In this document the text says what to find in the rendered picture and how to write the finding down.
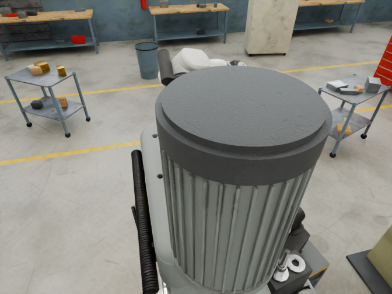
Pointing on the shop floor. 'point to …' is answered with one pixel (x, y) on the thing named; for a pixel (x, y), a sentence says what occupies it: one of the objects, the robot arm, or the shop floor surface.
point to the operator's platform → (314, 262)
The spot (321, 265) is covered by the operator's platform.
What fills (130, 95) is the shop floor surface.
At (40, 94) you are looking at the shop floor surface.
